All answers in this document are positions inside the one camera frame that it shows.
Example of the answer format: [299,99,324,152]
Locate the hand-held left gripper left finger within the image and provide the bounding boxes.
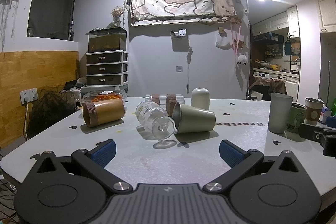
[31,139,133,191]

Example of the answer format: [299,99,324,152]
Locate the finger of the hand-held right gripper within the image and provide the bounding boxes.
[298,123,336,158]

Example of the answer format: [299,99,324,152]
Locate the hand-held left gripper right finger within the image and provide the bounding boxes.
[202,139,308,192]

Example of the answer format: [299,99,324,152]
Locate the paper coffee cup with sleeve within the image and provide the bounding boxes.
[304,97,325,125]

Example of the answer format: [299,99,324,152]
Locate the tall grey cup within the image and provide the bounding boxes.
[267,93,294,134]

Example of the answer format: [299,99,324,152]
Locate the bamboo cup with brown sleeve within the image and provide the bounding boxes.
[82,98,126,127]

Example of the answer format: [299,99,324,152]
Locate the olive green metal cup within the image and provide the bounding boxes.
[172,102,216,134]

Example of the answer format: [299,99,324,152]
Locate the clear footed glass cup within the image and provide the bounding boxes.
[135,100,176,141]

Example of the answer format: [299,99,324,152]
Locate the white rounded cup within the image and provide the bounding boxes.
[191,88,211,111]

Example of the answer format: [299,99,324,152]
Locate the clear cup with brown sleeve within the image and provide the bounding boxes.
[165,93,184,115]
[145,93,161,107]

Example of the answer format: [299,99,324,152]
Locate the blue tissue pack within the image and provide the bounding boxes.
[319,106,333,123]

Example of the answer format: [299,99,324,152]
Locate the green printed mug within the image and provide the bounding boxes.
[285,102,308,134]

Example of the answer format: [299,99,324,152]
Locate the clear plastic food container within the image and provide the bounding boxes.
[81,91,128,109]

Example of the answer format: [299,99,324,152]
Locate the chair with brown cloth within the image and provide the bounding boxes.
[248,76,287,101]

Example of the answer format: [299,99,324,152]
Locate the black net heap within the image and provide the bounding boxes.
[29,85,79,133]

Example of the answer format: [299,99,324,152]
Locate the white washing machine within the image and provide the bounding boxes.
[252,70,300,102]

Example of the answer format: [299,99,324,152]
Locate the white plastic drawer unit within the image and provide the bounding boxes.
[86,50,129,86]

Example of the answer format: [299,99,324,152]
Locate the white sheep plush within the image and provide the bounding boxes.
[236,54,249,66]

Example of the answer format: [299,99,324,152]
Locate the white tall cabinet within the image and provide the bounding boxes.
[313,0,336,109]

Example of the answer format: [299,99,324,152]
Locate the white plastic bag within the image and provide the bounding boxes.
[215,34,232,50]

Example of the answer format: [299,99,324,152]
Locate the glass fish tank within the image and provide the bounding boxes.
[88,27,128,53]

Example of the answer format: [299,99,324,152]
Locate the pink ribbon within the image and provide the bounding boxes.
[231,23,242,56]

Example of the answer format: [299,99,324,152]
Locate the dried flowers in vase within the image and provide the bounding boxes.
[111,5,125,28]

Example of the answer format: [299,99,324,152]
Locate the cartoon printed cloth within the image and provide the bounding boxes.
[127,0,249,28]

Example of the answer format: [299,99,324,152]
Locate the white power cable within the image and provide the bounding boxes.
[23,103,29,141]

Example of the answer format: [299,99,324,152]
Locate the white wall socket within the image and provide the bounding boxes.
[20,87,38,105]

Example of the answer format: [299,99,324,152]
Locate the white kitchen wall cabinets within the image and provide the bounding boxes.
[251,6,300,39]

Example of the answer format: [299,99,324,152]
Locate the wall mounted holder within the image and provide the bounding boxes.
[170,28,188,40]

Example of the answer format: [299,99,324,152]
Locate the white macrame wall hanging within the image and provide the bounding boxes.
[0,0,28,52]

